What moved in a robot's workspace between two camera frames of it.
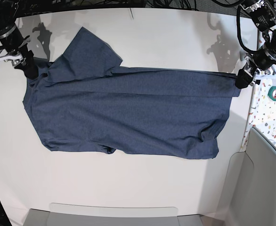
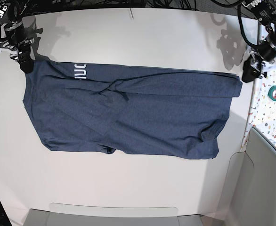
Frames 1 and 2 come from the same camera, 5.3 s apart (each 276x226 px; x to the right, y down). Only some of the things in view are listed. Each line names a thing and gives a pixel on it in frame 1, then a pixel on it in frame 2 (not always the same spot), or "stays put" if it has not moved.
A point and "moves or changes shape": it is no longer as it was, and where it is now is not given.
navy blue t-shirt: x=80 y=101 moves or changes shape
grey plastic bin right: x=255 y=192 stays put
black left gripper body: x=11 y=38 -> x=16 y=35
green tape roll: x=274 y=93 stays put
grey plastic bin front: x=92 y=215 stays put
